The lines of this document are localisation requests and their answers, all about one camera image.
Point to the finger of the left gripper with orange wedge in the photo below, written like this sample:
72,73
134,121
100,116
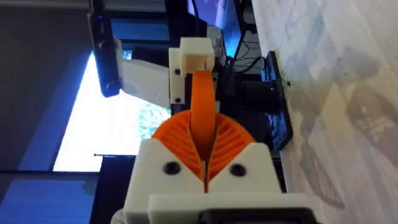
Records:
202,99

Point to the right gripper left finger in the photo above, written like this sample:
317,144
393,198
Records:
149,174

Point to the bare white finger of the left gripper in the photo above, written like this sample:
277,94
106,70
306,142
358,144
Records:
196,49

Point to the black rail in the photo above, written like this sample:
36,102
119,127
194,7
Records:
276,102

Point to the black box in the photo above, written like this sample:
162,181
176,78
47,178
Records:
258,93

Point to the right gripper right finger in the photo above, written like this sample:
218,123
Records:
248,174

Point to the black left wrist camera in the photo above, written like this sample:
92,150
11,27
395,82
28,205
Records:
104,49

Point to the computer monitor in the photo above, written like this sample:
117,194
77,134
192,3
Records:
222,21

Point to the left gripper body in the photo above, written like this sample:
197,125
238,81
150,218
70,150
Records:
146,81

